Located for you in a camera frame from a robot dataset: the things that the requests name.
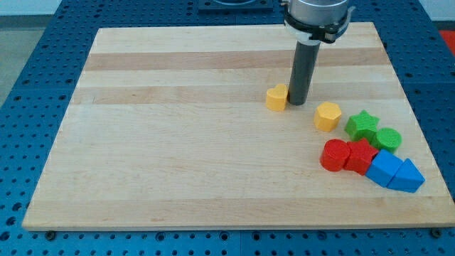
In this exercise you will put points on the red star block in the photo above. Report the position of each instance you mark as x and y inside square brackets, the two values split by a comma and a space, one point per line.
[361, 156]

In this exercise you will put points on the green cylinder block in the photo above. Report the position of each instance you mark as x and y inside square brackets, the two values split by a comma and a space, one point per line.
[388, 139]

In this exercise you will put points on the blue cube block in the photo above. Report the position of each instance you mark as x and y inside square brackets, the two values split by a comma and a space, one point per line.
[383, 168]

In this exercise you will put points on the yellow heart block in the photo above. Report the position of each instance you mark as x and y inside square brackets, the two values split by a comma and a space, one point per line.
[276, 98]

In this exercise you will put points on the light wooden board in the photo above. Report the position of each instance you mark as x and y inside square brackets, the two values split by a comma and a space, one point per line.
[167, 129]

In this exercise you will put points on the red cylinder block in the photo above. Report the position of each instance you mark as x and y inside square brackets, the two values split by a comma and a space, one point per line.
[334, 155]

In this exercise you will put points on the yellow hexagon block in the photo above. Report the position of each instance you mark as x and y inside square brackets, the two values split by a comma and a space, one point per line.
[327, 116]

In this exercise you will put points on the blue triangle block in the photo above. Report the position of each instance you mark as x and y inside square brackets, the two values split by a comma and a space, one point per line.
[408, 178]

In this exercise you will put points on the green star block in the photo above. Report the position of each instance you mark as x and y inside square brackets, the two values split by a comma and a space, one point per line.
[362, 126]

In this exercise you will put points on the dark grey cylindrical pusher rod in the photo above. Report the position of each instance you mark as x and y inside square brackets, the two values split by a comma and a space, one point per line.
[301, 73]

